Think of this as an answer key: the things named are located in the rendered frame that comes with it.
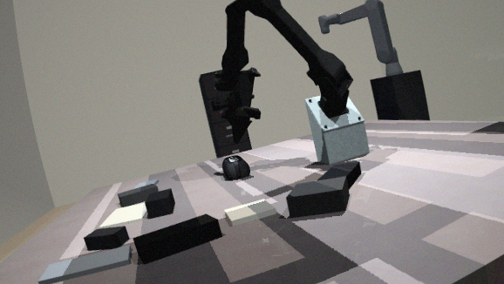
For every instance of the white flat panel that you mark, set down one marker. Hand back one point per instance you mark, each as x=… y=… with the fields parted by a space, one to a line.
x=125 y=215

